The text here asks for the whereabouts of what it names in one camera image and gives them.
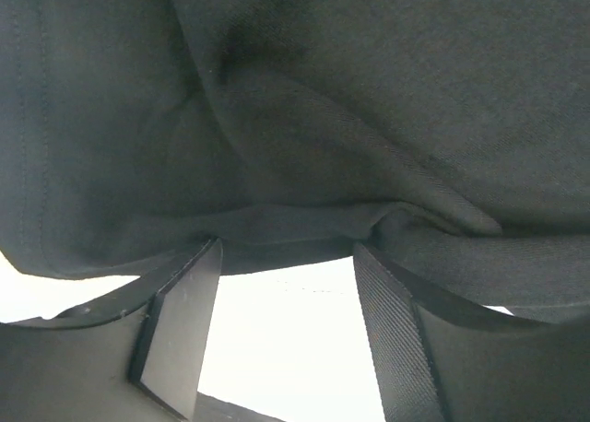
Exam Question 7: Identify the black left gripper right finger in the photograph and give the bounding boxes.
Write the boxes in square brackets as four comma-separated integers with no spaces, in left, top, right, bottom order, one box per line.
[353,244,589,421]

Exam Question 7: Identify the floral patterned table mat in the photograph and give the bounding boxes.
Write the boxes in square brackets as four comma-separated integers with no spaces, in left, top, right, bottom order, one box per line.
[0,249,515,422]

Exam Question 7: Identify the black floral print t-shirt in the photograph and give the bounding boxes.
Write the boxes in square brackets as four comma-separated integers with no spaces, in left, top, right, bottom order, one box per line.
[1,0,589,321]

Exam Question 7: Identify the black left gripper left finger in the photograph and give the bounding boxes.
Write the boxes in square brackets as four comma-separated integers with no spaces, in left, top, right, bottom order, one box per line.
[1,239,223,421]

